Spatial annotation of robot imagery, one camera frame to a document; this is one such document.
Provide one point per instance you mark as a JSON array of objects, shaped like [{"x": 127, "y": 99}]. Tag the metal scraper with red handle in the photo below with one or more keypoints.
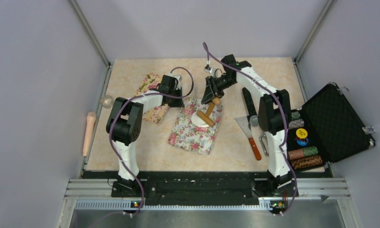
[{"x": 246, "y": 128}]

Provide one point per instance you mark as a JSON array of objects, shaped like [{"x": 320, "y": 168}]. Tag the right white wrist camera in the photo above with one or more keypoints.
[{"x": 210, "y": 70}]

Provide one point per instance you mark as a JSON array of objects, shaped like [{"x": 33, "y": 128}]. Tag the yellow floral cloth pad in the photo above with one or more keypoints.
[{"x": 154, "y": 114}]

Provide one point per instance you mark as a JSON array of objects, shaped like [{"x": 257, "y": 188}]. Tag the black ridged rolling stick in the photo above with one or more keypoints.
[{"x": 250, "y": 106}]

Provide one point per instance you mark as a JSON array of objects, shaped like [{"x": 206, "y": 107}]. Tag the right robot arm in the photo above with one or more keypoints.
[{"x": 273, "y": 116}]

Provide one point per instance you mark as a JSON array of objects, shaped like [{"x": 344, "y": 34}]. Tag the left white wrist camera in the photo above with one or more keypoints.
[{"x": 178, "y": 82}]

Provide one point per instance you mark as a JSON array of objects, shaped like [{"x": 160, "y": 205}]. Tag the wooden double-ended rolling pin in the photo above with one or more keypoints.
[{"x": 205, "y": 116}]

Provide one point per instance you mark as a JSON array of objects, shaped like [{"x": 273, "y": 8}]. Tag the white dough piece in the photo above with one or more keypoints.
[{"x": 198, "y": 122}]

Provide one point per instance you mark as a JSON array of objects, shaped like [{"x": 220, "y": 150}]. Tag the grey round knob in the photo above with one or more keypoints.
[{"x": 253, "y": 120}]

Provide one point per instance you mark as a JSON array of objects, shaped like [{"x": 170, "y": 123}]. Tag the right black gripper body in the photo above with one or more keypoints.
[{"x": 216, "y": 87}]

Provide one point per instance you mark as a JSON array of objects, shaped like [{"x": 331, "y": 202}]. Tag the open black poker chip case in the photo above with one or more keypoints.
[{"x": 325, "y": 129}]

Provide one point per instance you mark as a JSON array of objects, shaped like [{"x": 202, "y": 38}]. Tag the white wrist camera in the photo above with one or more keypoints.
[
  {"x": 210, "y": 70},
  {"x": 178, "y": 82}
]

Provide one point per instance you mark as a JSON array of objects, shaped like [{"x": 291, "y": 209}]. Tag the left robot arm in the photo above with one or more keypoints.
[{"x": 125, "y": 123}]

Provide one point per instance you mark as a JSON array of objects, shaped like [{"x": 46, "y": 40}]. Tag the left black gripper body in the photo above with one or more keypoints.
[{"x": 175, "y": 102}]

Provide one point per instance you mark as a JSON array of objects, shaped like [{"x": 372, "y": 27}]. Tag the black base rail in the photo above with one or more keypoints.
[{"x": 199, "y": 191}]

